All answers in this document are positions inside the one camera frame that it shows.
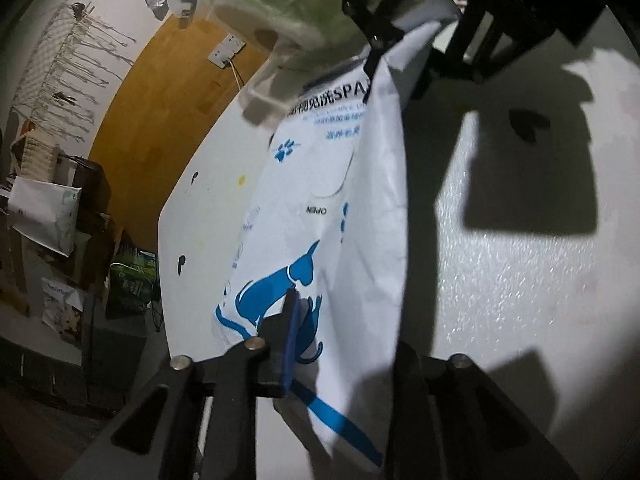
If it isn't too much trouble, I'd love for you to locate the printed snack bag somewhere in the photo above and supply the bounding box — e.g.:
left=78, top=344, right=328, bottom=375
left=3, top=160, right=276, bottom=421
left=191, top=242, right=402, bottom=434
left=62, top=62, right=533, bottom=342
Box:
left=41, top=276, right=85, bottom=335

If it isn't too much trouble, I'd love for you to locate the cream macrame wall hanging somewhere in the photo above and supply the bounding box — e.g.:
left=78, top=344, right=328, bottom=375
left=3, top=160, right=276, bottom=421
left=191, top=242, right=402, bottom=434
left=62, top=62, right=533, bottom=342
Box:
left=15, top=2, right=137, bottom=133

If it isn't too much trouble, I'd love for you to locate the white tote bag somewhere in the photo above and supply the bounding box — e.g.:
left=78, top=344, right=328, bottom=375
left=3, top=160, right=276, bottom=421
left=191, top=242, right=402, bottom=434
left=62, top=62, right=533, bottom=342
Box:
left=9, top=175, right=84, bottom=259

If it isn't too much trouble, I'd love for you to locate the white wall socket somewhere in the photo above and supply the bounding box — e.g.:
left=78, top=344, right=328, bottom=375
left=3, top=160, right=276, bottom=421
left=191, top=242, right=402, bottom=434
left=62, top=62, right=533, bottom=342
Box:
left=207, top=33, right=246, bottom=69

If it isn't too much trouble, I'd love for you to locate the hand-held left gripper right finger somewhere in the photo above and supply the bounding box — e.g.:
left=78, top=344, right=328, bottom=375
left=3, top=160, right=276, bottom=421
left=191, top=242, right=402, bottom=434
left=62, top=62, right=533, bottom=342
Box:
left=385, top=340, right=585, bottom=480

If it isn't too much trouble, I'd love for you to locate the white power cable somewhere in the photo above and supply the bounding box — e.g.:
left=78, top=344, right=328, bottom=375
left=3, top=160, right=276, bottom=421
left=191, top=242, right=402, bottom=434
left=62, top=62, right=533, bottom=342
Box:
left=227, top=59, right=247, bottom=92

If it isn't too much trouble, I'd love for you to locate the beige crochet house bag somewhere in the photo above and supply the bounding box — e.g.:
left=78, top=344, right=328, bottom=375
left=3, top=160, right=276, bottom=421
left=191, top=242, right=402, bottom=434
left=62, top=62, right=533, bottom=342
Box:
left=19, top=129, right=60, bottom=182

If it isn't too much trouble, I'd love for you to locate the clear plastic storage container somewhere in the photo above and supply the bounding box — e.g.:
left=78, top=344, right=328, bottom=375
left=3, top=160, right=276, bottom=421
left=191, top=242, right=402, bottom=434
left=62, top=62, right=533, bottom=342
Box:
left=167, top=0, right=373, bottom=127

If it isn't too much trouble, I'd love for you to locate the green carton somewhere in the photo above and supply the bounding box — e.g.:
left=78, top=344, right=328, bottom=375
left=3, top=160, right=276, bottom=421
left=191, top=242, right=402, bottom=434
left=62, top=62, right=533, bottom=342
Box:
left=109, top=247, right=159, bottom=312

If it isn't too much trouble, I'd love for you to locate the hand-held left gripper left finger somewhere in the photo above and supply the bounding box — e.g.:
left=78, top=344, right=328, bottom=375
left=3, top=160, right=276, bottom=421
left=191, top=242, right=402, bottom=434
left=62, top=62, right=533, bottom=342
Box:
left=65, top=287, right=304, bottom=480

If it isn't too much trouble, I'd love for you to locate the white blue-printed wipes packet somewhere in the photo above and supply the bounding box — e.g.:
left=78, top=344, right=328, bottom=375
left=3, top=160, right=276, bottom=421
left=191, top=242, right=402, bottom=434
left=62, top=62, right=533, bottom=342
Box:
left=210, top=20, right=446, bottom=473

